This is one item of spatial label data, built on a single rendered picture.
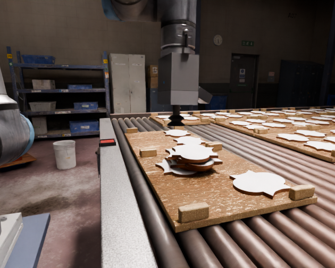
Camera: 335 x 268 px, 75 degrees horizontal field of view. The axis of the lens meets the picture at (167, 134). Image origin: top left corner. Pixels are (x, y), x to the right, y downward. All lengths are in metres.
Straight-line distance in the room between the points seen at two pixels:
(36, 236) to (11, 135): 0.22
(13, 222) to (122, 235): 0.24
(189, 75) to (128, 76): 4.91
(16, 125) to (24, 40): 5.49
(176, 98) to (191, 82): 0.05
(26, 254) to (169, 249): 0.28
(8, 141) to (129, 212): 0.29
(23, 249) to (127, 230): 0.21
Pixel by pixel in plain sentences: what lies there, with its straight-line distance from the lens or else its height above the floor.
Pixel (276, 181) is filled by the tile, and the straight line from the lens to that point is 0.63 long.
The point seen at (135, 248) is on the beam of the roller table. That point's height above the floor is 0.91.
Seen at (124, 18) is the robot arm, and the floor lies 1.32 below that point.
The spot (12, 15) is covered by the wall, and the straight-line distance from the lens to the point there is 6.17.
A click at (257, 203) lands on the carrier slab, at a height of 0.94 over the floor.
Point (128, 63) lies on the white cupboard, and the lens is 5.39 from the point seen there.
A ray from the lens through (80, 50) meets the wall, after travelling 5.89.
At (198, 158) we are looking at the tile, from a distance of 0.59.
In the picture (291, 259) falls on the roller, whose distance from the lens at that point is 0.45.
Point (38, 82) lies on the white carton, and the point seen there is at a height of 1.24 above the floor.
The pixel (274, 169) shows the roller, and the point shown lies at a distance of 0.80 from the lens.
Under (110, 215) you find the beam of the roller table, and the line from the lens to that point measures 0.51.
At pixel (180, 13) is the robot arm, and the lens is 0.49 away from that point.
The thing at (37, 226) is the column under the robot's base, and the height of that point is 0.87.
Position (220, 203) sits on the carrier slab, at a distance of 0.51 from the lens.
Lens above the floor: 1.19
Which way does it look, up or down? 13 degrees down
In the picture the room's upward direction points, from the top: straight up
